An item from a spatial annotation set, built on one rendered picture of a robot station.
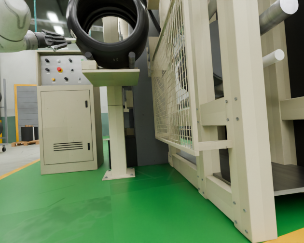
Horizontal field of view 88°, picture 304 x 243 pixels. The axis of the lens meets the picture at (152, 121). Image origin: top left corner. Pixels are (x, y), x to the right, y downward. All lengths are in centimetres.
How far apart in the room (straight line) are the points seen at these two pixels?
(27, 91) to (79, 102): 922
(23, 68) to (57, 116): 960
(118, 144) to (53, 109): 82
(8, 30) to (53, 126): 115
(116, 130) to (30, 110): 952
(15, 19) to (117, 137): 97
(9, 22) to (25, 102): 1008
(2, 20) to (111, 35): 92
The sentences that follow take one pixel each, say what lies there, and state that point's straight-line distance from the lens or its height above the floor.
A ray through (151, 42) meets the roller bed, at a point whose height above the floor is 114.
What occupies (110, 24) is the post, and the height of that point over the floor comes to 134.
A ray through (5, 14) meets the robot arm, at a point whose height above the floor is 86.
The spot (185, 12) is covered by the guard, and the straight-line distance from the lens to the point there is 72.
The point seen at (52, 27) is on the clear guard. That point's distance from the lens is 221.
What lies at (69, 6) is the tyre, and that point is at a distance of 135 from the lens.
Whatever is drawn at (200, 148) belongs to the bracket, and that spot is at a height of 32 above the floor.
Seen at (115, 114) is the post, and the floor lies 54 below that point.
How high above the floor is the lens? 42
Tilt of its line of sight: 2 degrees up
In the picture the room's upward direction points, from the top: 4 degrees counter-clockwise
